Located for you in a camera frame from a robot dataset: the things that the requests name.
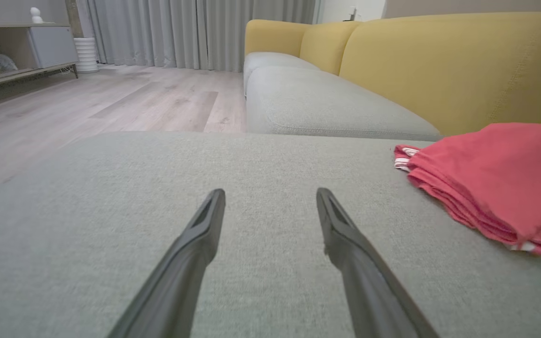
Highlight small yellow sofa backrest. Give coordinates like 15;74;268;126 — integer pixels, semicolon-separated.
300;21;363;76

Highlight yellow sofa end backrest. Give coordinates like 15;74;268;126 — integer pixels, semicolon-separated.
245;19;311;57

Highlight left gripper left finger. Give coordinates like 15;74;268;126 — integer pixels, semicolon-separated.
106;189;226;338

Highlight red shorts with white stripes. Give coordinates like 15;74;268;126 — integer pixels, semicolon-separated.
394;123;541;256

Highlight grey curtain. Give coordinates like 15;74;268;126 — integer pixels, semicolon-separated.
76;0;318;72

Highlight low open shelf cabinet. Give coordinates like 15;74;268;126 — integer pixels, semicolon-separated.
0;23;79;92

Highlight large yellow sofa backrest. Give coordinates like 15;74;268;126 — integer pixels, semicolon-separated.
339;12;541;137

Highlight large grey ottoman cushion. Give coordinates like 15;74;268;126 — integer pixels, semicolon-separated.
0;131;541;338

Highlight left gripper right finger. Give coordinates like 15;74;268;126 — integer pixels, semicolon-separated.
316;188;440;338

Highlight small grey sofa seat cushion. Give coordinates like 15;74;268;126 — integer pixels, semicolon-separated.
243;52;320;99

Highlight white ribbed cylinder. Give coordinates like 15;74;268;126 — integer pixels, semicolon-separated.
73;38;100;73

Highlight white door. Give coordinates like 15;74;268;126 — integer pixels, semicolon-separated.
317;0;386;24

